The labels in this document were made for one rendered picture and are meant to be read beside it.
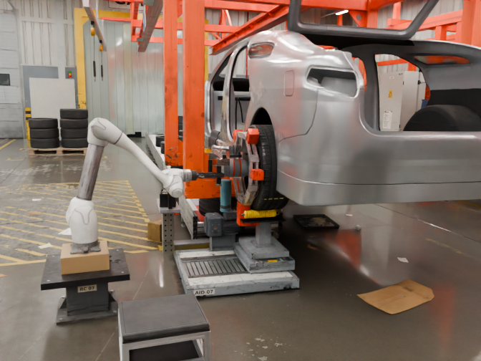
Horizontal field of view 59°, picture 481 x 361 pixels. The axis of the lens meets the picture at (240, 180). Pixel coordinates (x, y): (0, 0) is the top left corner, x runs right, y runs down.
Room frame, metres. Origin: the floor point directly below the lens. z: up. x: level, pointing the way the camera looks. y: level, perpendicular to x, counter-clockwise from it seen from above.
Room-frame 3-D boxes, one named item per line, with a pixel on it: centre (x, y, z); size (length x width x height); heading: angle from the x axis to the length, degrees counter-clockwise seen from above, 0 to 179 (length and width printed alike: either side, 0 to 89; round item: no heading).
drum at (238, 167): (3.25, 0.04, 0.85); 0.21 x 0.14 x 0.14; 105
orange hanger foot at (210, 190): (3.76, 0.08, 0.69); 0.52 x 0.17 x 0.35; 105
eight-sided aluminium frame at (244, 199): (3.27, -0.03, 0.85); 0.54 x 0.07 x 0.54; 15
